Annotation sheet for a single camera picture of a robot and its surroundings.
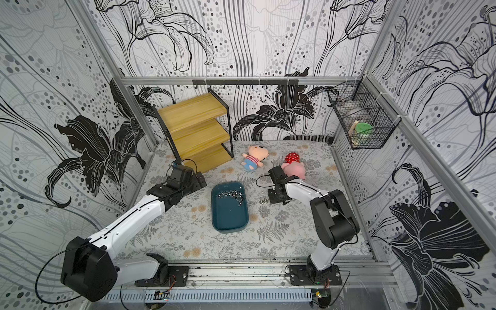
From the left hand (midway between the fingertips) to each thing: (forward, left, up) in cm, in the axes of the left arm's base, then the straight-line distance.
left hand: (199, 184), depth 85 cm
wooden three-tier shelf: (+30, +9, +3) cm, 32 cm away
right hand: (+3, -37, -12) cm, 39 cm away
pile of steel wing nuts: (+2, -14, -11) cm, 18 cm away
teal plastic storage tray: (-9, -13, -12) cm, 20 cm away
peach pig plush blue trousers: (+23, -25, -6) cm, 35 cm away
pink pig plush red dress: (+15, -45, -5) cm, 48 cm away
